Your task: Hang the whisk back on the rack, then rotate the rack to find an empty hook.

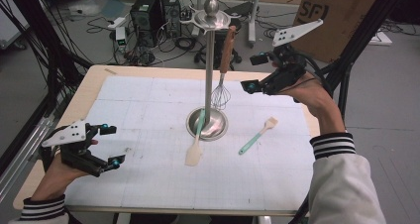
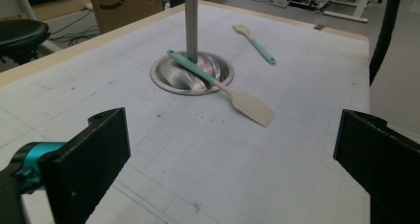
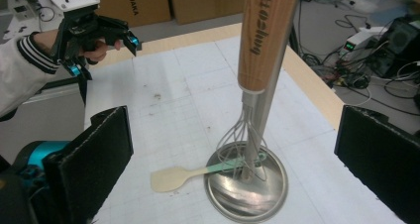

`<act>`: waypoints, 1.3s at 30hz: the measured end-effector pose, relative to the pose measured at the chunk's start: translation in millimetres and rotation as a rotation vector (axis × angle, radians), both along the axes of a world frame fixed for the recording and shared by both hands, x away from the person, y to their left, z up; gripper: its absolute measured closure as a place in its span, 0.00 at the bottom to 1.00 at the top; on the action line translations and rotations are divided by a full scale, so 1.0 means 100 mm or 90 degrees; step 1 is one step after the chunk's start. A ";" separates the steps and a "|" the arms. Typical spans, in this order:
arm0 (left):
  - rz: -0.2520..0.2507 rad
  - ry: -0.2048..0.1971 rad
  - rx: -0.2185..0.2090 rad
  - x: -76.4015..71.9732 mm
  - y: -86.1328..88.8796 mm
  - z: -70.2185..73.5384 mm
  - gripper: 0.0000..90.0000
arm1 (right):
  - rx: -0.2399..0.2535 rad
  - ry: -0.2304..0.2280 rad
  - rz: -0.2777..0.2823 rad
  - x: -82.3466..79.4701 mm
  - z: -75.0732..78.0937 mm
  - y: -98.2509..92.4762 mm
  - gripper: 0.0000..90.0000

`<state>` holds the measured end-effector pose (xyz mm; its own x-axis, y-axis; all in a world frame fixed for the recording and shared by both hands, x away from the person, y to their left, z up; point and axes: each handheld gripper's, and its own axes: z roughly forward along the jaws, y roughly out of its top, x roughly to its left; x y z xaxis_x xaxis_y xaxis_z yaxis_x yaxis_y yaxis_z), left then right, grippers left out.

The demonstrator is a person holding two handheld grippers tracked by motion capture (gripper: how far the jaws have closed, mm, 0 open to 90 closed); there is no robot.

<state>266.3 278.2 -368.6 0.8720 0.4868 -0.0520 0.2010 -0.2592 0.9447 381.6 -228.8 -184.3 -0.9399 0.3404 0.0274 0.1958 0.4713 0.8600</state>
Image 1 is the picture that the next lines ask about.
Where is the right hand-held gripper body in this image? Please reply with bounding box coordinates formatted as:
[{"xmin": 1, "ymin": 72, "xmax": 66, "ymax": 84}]
[{"xmin": 261, "ymin": 18, "xmax": 325, "ymax": 96}]

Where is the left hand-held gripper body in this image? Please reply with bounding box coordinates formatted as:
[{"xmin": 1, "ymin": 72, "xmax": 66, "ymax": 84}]
[{"xmin": 39, "ymin": 119, "xmax": 111, "ymax": 178}]

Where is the wire whisk with wooden handle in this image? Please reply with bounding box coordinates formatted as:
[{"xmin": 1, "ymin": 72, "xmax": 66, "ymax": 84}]
[{"xmin": 210, "ymin": 25, "xmax": 238, "ymax": 111}]

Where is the steel utensil stand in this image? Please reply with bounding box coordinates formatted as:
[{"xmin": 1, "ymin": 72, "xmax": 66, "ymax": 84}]
[{"xmin": 180, "ymin": 0, "xmax": 241, "ymax": 143}]

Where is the pastry brush with mint handle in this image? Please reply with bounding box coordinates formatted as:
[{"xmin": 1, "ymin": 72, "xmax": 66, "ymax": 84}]
[{"xmin": 238, "ymin": 116, "xmax": 279, "ymax": 156}]

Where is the spatula with mint green handle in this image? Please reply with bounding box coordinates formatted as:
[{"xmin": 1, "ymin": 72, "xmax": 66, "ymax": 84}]
[{"xmin": 183, "ymin": 108, "xmax": 207, "ymax": 168}]

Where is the person's left hand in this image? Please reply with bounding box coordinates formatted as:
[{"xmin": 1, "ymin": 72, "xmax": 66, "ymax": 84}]
[{"xmin": 31, "ymin": 138, "xmax": 100, "ymax": 202}]

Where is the person's right hand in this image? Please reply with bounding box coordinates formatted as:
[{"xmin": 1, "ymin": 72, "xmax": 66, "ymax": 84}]
[{"xmin": 280, "ymin": 72, "xmax": 336, "ymax": 116}]

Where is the white stand pole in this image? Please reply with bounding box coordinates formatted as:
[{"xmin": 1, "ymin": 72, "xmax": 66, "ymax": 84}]
[{"xmin": 247, "ymin": 0, "xmax": 263, "ymax": 50}]

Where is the wooden table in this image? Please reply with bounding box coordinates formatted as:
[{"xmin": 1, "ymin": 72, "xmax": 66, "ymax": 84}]
[{"xmin": 13, "ymin": 64, "xmax": 321, "ymax": 217}]

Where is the white grid mat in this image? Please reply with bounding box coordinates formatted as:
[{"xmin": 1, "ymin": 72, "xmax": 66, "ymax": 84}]
[{"xmin": 63, "ymin": 75, "xmax": 316, "ymax": 212}]

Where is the black stool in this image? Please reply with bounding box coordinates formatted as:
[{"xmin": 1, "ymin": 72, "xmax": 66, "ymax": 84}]
[{"xmin": 193, "ymin": 1, "xmax": 255, "ymax": 71}]

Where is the cardboard box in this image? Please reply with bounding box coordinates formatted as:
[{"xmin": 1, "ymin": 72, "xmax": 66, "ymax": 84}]
[{"xmin": 290, "ymin": 0, "xmax": 385, "ymax": 63}]

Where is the white power strip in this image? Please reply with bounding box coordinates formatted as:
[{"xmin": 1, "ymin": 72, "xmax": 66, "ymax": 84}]
[
  {"xmin": 107, "ymin": 16, "xmax": 128, "ymax": 30},
  {"xmin": 367, "ymin": 30, "xmax": 394, "ymax": 47}
]

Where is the small white device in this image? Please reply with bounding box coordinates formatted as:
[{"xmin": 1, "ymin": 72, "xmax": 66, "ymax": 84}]
[{"xmin": 114, "ymin": 26, "xmax": 128, "ymax": 50}]

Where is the narrow black computer tower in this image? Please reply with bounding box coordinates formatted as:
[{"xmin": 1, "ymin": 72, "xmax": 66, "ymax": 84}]
[{"xmin": 160, "ymin": 0, "xmax": 182, "ymax": 39}]

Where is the large black computer tower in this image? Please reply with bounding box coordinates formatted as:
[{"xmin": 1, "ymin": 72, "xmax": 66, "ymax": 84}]
[{"xmin": 129, "ymin": 0, "xmax": 164, "ymax": 49}]

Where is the black cable coil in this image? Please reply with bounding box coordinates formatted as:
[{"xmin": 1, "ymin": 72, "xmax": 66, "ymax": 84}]
[{"xmin": 263, "ymin": 19, "xmax": 281, "ymax": 41}]

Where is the thick black cable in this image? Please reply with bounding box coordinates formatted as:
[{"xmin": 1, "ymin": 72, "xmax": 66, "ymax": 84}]
[
  {"xmin": 39, "ymin": 126, "xmax": 63, "ymax": 172},
  {"xmin": 296, "ymin": 52, "xmax": 335, "ymax": 98}
]

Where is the silver aluminium rail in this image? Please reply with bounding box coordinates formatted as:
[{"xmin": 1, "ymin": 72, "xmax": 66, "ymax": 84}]
[
  {"xmin": 321, "ymin": 94, "xmax": 355, "ymax": 143},
  {"xmin": 0, "ymin": 116, "xmax": 55, "ymax": 202}
]

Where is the black metal frame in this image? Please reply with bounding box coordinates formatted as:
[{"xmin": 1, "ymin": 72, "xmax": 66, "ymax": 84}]
[
  {"xmin": 309, "ymin": 0, "xmax": 409, "ymax": 130},
  {"xmin": 0, "ymin": 0, "xmax": 93, "ymax": 175}
]

